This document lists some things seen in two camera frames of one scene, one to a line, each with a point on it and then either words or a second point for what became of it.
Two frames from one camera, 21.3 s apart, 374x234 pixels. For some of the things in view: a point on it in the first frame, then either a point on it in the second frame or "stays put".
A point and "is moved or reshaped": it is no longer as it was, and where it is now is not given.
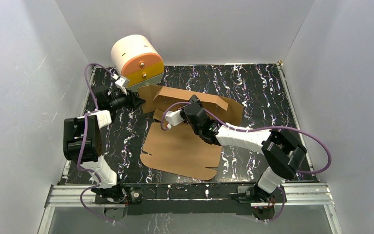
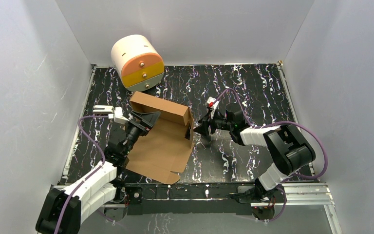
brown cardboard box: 178,150 is moved or reshaped
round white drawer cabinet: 137,58 stays put
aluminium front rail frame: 296,194 stays put
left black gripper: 129,100 -> 140,122
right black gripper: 193,99 -> 202,128
